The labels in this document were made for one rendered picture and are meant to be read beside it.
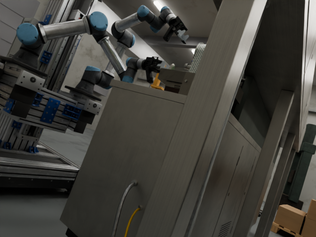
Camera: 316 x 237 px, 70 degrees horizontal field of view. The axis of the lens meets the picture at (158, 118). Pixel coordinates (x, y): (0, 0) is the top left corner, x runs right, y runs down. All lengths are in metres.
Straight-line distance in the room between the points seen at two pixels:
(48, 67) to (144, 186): 1.22
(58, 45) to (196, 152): 1.65
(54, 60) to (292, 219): 3.62
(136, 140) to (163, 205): 0.71
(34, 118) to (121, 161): 0.84
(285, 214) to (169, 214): 3.67
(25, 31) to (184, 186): 1.38
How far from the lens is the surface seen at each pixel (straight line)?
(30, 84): 1.56
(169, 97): 1.04
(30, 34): 1.57
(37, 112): 1.75
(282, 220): 4.03
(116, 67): 1.70
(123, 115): 1.16
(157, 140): 1.01
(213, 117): 0.37
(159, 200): 0.39
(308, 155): 7.43
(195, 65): 1.36
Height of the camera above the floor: 0.68
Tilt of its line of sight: 5 degrees up
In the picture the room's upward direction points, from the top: 21 degrees clockwise
